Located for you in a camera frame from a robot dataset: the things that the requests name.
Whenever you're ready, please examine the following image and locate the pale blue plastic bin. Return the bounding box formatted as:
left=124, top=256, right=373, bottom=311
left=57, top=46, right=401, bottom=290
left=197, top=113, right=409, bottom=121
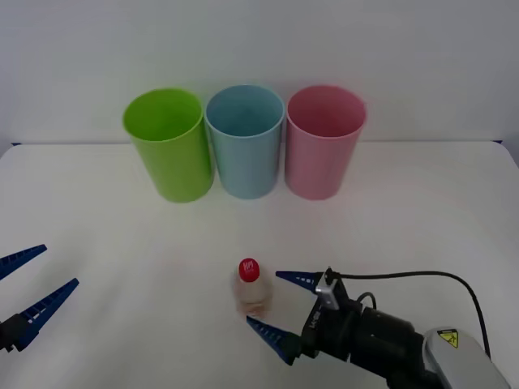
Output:
left=204, top=84, right=285, bottom=200

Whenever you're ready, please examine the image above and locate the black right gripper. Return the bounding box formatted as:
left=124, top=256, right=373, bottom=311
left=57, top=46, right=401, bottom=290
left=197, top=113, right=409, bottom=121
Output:
left=246, top=270, right=358, bottom=366

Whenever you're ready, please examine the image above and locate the green plastic bin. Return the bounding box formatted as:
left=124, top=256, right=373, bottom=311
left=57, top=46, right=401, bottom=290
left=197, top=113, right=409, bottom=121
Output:
left=122, top=88, right=215, bottom=203

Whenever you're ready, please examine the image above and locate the small bottle with red cap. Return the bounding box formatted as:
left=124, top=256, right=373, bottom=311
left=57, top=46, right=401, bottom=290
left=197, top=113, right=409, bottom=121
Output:
left=233, top=258, right=273, bottom=318

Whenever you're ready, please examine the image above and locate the pink plastic bin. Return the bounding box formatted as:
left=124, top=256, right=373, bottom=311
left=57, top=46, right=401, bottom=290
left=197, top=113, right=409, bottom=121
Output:
left=285, top=84, right=368, bottom=202

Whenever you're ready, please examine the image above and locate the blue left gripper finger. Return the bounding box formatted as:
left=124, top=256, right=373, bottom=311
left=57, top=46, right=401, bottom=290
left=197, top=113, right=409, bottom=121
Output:
left=0, top=243, right=48, bottom=281
left=0, top=277, right=80, bottom=354

